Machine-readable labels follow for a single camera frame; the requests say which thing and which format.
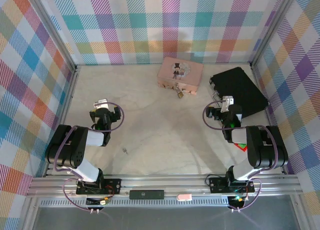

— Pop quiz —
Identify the red and green flat item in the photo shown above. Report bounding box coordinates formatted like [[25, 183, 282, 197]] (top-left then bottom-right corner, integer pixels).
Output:
[[233, 142, 249, 153]]

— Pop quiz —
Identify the pink box with couple print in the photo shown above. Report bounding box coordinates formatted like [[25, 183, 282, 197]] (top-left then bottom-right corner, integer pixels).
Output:
[[156, 56, 205, 95]]

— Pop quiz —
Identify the brass padlock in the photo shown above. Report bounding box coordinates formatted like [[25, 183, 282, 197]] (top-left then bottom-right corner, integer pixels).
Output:
[[174, 83, 185, 99]]

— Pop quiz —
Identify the small black controller board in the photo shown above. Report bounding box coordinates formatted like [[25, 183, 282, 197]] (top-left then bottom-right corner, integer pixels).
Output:
[[85, 197, 111, 209], [228, 195, 247, 208]]

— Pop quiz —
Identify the aluminium front rail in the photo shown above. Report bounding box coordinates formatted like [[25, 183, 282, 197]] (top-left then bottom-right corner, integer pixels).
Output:
[[26, 174, 304, 199]]

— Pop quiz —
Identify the black bar device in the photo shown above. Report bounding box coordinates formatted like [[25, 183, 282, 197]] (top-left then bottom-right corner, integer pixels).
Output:
[[129, 190, 165, 200]]

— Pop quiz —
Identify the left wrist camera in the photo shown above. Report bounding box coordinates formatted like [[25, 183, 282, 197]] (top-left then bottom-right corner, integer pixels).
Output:
[[93, 98, 110, 110]]

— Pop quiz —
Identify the aluminium frame post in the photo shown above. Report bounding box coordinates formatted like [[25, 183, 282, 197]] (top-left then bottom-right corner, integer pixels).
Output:
[[249, 0, 301, 70], [24, 0, 81, 73]]

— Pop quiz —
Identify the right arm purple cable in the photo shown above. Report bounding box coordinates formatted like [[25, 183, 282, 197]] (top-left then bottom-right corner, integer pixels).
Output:
[[202, 101, 281, 212]]

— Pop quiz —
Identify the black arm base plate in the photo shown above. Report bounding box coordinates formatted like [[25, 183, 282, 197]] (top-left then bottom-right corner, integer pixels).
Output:
[[75, 177, 122, 196], [208, 177, 256, 194]]

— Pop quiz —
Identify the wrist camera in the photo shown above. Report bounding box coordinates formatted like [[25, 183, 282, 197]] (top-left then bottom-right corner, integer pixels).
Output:
[[93, 98, 110, 110], [221, 95, 235, 114]]

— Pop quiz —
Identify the black rectangular case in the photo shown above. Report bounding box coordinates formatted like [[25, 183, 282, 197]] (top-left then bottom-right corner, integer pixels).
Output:
[[209, 66, 270, 120]]

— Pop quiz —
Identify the grey slotted cable duct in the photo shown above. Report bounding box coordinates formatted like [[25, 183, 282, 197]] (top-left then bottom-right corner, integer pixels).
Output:
[[39, 198, 246, 207]]

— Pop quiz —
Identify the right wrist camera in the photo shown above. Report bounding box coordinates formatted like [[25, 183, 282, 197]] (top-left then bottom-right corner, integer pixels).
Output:
[[221, 95, 235, 114]]

